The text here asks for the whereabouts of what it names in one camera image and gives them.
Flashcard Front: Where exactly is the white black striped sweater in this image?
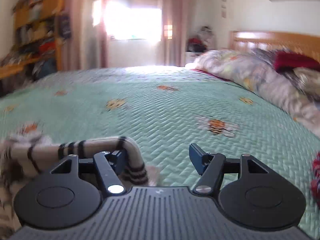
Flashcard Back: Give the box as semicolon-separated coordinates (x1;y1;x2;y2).
1;132;159;239

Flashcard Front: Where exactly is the green quilted bee bedspread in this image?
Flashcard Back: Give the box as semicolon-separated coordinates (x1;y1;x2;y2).
1;67;319;238

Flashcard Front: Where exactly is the floral folded duvet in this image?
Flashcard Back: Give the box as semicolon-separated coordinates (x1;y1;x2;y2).
187;49;319;137

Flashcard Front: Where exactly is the nightstand clutter with plush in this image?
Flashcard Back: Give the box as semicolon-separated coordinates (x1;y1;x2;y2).
185;25;216;64

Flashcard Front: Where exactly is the red garment on pillows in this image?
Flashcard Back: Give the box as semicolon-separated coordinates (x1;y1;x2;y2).
273;51;319;73

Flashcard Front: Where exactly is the wooden bookshelf desk unit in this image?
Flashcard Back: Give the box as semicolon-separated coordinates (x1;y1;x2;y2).
1;0;65;80

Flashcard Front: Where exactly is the dark blue hanging bag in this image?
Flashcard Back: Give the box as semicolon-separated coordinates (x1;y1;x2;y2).
59;14;72;40

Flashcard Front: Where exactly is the wooden headboard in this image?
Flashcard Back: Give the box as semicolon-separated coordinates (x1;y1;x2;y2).
228;31;320;61

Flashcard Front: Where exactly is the window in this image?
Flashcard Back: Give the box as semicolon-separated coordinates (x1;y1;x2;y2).
104;0;162;42

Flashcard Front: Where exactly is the pink curtain right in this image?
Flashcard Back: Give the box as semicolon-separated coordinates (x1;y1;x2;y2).
160;0;193;67

